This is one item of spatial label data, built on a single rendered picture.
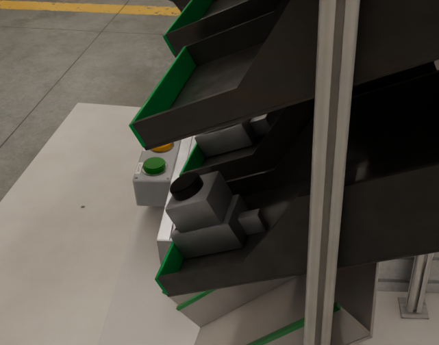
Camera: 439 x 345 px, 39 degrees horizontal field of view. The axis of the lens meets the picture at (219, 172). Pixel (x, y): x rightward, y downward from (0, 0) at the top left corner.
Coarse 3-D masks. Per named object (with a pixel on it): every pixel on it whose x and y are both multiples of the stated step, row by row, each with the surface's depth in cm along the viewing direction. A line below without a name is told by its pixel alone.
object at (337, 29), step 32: (320, 0) 33; (352, 0) 32; (320, 32) 33; (352, 32) 33; (320, 64) 34; (352, 64) 34; (320, 96) 35; (320, 128) 36; (320, 160) 38; (320, 192) 39; (320, 224) 41; (320, 256) 43; (416, 256) 88; (320, 288) 45; (416, 288) 90; (320, 320) 48
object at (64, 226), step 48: (48, 144) 135; (96, 144) 134; (48, 192) 122; (96, 192) 121; (0, 240) 111; (48, 240) 111; (96, 240) 110; (0, 288) 102; (48, 288) 101; (96, 288) 101; (0, 336) 94; (48, 336) 93; (96, 336) 93
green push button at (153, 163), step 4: (148, 160) 109; (152, 160) 109; (156, 160) 109; (160, 160) 109; (164, 160) 109; (144, 164) 108; (148, 164) 108; (152, 164) 108; (156, 164) 108; (160, 164) 108; (164, 164) 108; (144, 168) 108; (148, 168) 107; (152, 168) 107; (156, 168) 107; (160, 168) 107; (164, 168) 108; (148, 172) 108; (152, 172) 107; (156, 172) 107
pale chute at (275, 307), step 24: (240, 288) 70; (264, 288) 69; (288, 288) 66; (336, 288) 59; (360, 288) 56; (192, 312) 75; (216, 312) 74; (240, 312) 71; (264, 312) 67; (288, 312) 63; (336, 312) 50; (360, 312) 54; (216, 336) 72; (240, 336) 67; (264, 336) 55; (288, 336) 53; (336, 336) 52; (360, 336) 51
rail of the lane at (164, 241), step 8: (192, 136) 118; (184, 144) 115; (192, 144) 116; (184, 152) 113; (184, 160) 111; (176, 168) 109; (176, 176) 107; (168, 192) 103; (168, 200) 102; (168, 216) 99; (168, 224) 97; (160, 232) 96; (168, 232) 96; (160, 240) 94; (168, 240) 94; (160, 248) 95; (160, 256) 96; (160, 264) 97
